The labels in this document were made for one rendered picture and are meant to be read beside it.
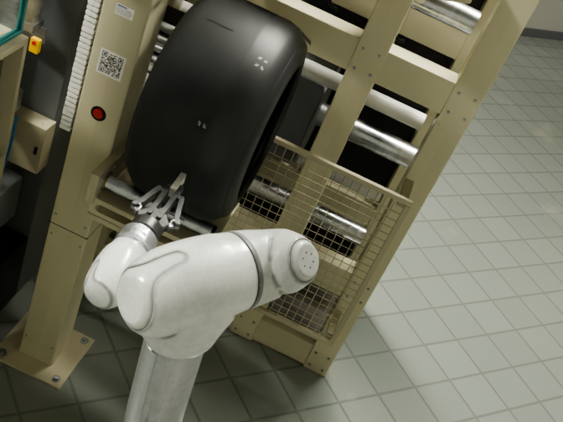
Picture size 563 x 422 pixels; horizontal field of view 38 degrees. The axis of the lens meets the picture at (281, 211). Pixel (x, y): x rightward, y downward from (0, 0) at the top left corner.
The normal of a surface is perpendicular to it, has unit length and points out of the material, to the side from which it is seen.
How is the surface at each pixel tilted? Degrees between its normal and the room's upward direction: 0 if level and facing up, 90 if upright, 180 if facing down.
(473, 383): 0
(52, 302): 90
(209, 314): 83
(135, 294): 86
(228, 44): 29
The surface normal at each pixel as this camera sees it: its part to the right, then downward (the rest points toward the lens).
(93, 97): -0.27, 0.50
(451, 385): 0.33, -0.75
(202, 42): 0.12, -0.34
